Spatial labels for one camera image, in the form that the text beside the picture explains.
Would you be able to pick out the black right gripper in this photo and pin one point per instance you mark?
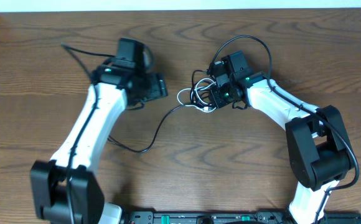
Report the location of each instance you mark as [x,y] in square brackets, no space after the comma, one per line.
[217,101]

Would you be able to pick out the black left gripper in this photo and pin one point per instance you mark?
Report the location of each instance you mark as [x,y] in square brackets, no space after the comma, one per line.
[160,88]

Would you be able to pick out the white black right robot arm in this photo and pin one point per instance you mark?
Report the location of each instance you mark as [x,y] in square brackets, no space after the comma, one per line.
[320,154]

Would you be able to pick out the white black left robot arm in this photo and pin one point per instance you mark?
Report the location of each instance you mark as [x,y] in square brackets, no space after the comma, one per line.
[65,189]

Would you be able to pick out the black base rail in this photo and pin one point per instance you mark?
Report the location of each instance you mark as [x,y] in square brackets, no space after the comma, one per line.
[261,216]

